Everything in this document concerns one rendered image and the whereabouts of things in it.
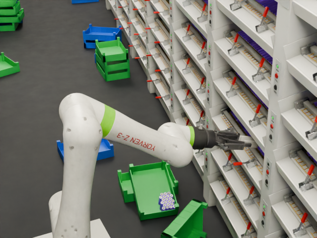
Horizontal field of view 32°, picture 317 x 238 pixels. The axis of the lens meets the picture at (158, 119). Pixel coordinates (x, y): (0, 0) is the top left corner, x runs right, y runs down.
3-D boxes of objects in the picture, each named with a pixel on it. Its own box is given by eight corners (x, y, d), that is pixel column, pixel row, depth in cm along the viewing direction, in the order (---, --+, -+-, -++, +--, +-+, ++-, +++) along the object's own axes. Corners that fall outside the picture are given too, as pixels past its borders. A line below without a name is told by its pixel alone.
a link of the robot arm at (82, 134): (53, 266, 185) (65, 125, 163) (49, 235, 199) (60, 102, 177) (91, 264, 189) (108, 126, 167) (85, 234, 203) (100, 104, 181)
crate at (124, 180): (124, 203, 292) (123, 191, 288) (118, 181, 309) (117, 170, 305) (178, 194, 298) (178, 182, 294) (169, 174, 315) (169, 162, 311)
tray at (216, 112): (263, 199, 213) (258, 181, 208) (213, 124, 264) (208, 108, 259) (310, 179, 213) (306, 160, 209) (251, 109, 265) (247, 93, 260)
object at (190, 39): (208, 80, 263) (201, 55, 256) (176, 38, 315) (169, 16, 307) (247, 64, 264) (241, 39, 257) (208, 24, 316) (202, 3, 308)
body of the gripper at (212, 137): (209, 135, 215) (230, 137, 218) (202, 125, 223) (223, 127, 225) (204, 151, 219) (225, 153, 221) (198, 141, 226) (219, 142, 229)
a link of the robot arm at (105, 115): (54, 127, 181) (70, 97, 177) (51, 111, 192) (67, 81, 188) (102, 146, 188) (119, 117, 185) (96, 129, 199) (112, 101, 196)
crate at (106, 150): (66, 168, 322) (64, 157, 318) (57, 151, 339) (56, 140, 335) (114, 156, 332) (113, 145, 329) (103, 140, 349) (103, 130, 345)
